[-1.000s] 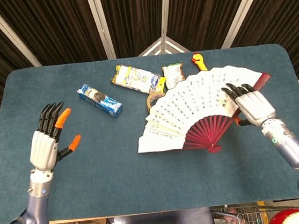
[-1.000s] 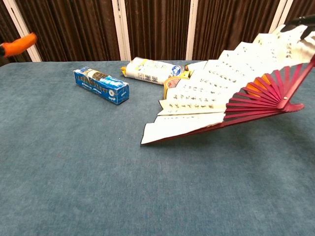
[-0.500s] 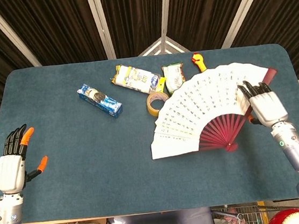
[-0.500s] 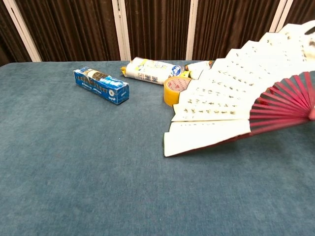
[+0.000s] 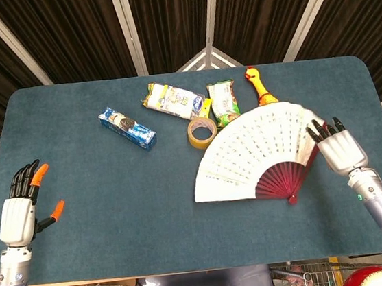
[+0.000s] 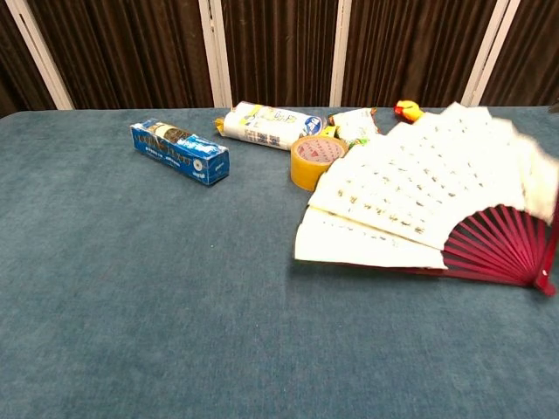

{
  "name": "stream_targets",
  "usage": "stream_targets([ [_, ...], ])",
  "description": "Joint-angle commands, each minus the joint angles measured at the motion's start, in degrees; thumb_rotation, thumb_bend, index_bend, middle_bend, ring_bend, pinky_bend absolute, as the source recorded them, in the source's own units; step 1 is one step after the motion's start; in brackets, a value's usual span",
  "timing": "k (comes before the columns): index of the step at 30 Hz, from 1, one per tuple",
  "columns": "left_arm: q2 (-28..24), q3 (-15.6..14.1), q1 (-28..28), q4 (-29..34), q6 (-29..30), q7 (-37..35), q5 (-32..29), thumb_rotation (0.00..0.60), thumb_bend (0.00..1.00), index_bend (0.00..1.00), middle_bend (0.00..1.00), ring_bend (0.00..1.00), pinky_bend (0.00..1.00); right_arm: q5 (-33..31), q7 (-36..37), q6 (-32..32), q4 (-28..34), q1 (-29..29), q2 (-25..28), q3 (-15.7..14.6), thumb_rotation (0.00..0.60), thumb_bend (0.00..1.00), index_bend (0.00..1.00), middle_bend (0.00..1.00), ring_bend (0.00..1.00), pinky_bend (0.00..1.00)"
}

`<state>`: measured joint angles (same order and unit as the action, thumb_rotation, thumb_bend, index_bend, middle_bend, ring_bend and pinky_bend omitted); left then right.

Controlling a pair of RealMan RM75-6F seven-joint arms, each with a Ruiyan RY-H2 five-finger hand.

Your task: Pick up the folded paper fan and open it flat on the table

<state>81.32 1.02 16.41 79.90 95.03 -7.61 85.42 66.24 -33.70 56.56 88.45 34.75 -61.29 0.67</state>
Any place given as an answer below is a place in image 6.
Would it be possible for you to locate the red ribbed white paper fan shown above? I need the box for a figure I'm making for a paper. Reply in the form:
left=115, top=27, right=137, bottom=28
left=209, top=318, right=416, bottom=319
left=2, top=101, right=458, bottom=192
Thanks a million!
left=293, top=101, right=559, bottom=299

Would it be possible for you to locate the yellow packing tape roll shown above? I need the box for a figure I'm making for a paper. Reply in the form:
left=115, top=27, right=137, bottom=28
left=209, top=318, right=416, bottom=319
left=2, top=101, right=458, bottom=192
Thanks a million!
left=290, top=134, right=349, bottom=193

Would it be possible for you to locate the white and yellow snack packet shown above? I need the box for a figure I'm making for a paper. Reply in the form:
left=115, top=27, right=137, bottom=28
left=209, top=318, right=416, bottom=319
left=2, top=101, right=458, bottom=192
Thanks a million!
left=212, top=100, right=328, bottom=153

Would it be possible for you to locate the green and white snack packet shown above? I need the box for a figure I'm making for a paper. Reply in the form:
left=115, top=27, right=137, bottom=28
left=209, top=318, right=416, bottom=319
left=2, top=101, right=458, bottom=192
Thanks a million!
left=327, top=107, right=386, bottom=149

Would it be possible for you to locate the blue cookie box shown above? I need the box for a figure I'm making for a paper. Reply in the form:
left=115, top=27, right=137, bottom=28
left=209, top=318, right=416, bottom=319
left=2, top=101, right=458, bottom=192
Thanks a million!
left=129, top=118, right=231, bottom=188

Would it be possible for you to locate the brown pleated curtain panel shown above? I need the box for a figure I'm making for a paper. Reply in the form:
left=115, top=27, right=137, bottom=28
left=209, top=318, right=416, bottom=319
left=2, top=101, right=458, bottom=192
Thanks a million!
left=0, top=0, right=58, bottom=119
left=25, top=0, right=215, bottom=110
left=340, top=0, right=499, bottom=108
left=220, top=0, right=340, bottom=108
left=480, top=0, right=559, bottom=108

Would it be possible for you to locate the yellow rubber chicken toy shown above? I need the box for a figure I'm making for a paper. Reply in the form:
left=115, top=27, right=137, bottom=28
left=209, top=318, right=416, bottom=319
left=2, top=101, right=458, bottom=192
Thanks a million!
left=393, top=100, right=426, bottom=123

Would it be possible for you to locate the blue felt table cover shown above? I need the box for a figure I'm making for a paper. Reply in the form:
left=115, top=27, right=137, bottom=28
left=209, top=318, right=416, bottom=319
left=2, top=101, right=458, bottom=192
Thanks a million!
left=0, top=106, right=559, bottom=419

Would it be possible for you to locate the white screen frame post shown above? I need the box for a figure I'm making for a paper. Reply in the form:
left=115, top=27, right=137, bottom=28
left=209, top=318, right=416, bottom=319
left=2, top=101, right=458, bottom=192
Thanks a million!
left=459, top=0, right=510, bottom=108
left=328, top=0, right=353, bottom=108
left=198, top=0, right=233, bottom=109
left=4, top=0, right=74, bottom=111

